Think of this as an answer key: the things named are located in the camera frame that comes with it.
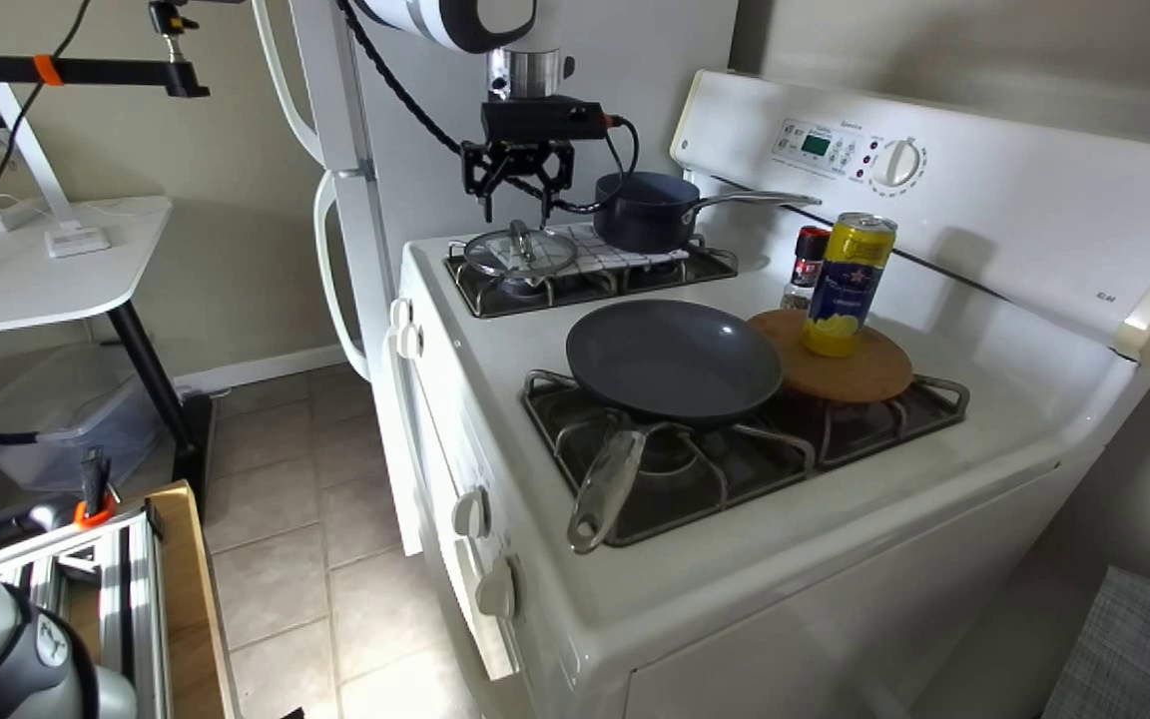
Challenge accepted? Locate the patterned dish towel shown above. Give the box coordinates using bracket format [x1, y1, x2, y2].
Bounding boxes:
[451, 222, 665, 279]

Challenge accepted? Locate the white gas stove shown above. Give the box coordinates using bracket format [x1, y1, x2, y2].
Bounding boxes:
[392, 70, 1150, 719]

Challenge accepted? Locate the rear black burner grate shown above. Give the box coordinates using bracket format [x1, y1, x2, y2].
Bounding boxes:
[443, 247, 739, 319]

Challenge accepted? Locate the front black burner grate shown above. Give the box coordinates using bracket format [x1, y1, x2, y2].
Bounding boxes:
[521, 372, 971, 547]

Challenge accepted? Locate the glass pot lid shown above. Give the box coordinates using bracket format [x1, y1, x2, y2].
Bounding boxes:
[464, 219, 573, 286]

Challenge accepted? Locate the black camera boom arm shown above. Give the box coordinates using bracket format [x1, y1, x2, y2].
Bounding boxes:
[0, 57, 204, 97]

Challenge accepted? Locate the wooden metal cart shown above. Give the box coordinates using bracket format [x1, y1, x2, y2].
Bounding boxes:
[0, 484, 234, 719]

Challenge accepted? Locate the white side table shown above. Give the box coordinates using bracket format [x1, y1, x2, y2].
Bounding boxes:
[0, 195, 212, 492]

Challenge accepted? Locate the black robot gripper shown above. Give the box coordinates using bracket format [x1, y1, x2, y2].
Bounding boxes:
[460, 97, 606, 222]

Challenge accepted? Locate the small red spice jar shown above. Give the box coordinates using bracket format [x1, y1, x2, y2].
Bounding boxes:
[785, 227, 831, 302]

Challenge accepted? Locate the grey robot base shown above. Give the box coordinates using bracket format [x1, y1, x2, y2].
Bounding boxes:
[0, 582, 135, 719]

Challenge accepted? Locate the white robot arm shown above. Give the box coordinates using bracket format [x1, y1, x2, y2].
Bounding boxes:
[341, 0, 612, 217]

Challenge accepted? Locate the grey frying pan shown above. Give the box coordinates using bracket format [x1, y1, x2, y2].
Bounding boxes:
[568, 299, 781, 554]

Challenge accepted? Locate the dark blue saucepan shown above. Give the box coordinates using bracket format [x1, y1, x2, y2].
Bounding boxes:
[589, 167, 823, 254]

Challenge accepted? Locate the grey checkered cloth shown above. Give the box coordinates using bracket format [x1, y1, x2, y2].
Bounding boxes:
[1043, 571, 1150, 719]

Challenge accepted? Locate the round wooden trivet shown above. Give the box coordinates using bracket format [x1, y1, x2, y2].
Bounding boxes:
[750, 310, 912, 404]

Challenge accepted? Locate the black burner grate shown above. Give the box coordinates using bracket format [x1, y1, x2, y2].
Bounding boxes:
[443, 247, 739, 319]
[521, 372, 971, 547]

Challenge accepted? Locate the clear plastic storage bin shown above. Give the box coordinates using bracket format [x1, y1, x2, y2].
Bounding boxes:
[0, 343, 162, 486]

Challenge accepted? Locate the yellow blue canister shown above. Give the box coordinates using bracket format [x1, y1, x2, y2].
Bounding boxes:
[802, 210, 898, 361]

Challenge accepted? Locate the white refrigerator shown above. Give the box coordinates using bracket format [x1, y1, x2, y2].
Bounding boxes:
[250, 0, 739, 554]

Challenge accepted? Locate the orange black clamp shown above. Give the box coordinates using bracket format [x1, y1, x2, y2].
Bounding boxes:
[73, 451, 121, 531]

